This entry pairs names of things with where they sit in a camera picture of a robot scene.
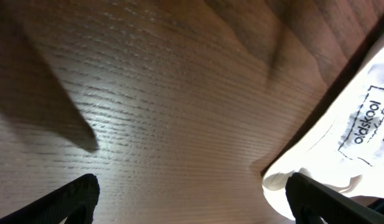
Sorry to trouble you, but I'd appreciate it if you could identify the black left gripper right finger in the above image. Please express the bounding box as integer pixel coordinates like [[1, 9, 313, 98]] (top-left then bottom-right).
[[286, 173, 384, 224]]

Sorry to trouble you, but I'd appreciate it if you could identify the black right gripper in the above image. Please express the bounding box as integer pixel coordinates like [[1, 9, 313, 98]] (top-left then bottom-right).
[[368, 198, 384, 215]]

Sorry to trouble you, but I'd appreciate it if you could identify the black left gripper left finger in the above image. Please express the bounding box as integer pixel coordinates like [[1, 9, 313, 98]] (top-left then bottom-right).
[[0, 174, 100, 224]]

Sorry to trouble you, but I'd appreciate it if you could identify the white t-shirt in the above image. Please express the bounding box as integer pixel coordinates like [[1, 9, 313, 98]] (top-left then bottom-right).
[[262, 34, 384, 220]]

